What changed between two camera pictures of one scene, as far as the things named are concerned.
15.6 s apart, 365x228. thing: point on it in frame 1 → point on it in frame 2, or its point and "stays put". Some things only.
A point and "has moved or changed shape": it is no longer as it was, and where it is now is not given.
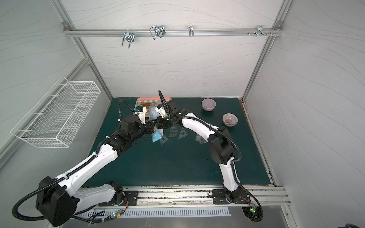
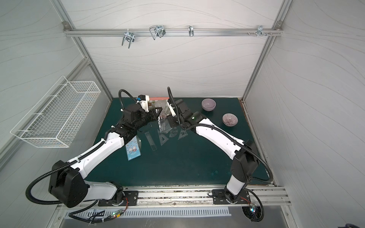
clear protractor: (173, 132) stays put
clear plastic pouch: (200, 139) has moved or changed shape
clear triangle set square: (180, 135) stays put
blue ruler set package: (158, 133) → (132, 148)
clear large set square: (163, 141) stays put
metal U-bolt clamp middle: (158, 30) stays put
